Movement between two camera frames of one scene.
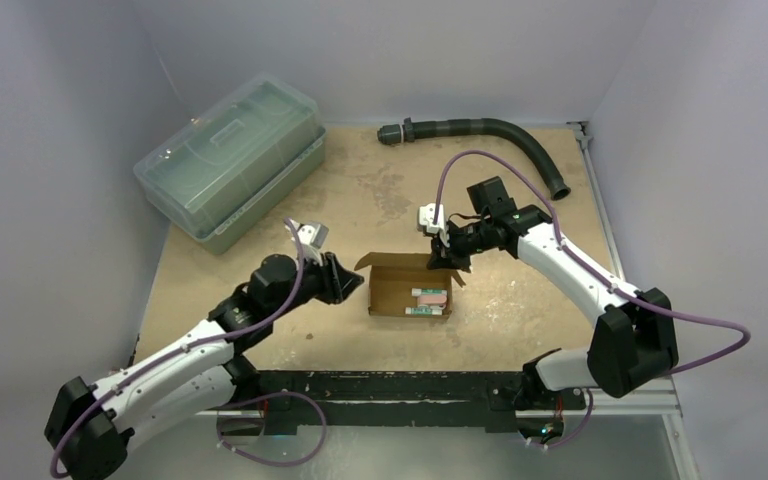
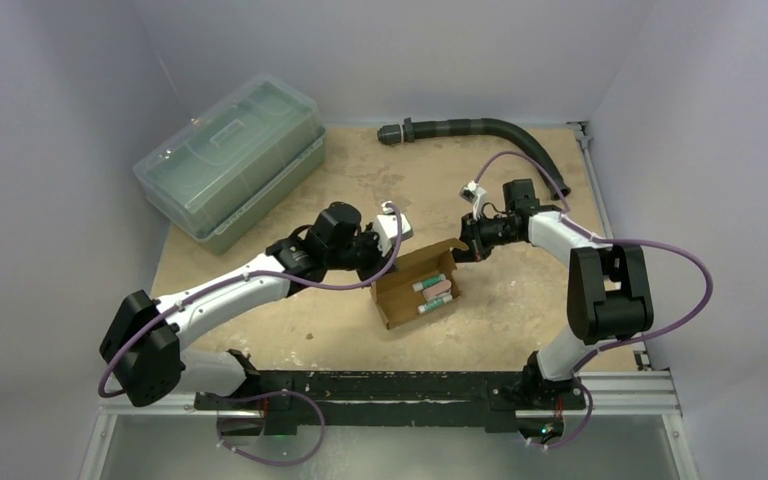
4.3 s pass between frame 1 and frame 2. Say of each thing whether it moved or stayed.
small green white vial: moved
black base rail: stayed
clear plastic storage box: stayed
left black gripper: moved
